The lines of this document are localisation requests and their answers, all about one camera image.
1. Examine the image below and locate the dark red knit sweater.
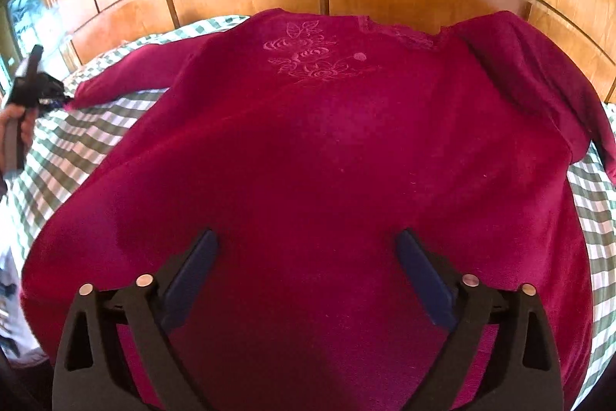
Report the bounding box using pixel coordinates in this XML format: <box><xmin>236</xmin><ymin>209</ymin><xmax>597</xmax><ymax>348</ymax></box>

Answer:
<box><xmin>21</xmin><ymin>9</ymin><xmax>615</xmax><ymax>410</ymax></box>

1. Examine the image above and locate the person's left hand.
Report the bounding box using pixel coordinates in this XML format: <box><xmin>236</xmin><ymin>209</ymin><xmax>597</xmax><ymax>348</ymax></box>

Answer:
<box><xmin>1</xmin><ymin>104</ymin><xmax>38</xmax><ymax>175</ymax></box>

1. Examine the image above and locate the green white checkered bedspread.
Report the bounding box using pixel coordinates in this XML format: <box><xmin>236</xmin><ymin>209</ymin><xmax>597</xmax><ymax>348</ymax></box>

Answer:
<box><xmin>0</xmin><ymin>13</ymin><xmax>252</xmax><ymax>277</ymax></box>

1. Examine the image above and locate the window with view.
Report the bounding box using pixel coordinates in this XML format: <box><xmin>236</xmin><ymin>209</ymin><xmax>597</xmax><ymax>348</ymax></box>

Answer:
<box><xmin>1</xmin><ymin>0</ymin><xmax>56</xmax><ymax>95</ymax></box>

